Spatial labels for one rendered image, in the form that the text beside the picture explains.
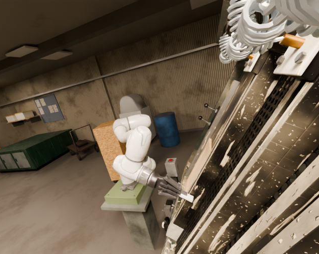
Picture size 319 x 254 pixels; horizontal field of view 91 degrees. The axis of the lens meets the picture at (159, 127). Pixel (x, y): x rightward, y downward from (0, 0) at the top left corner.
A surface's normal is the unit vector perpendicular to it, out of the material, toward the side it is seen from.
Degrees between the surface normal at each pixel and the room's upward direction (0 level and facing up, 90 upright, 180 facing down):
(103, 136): 90
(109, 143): 90
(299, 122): 90
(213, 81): 90
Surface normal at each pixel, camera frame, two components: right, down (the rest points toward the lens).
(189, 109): -0.26, 0.33
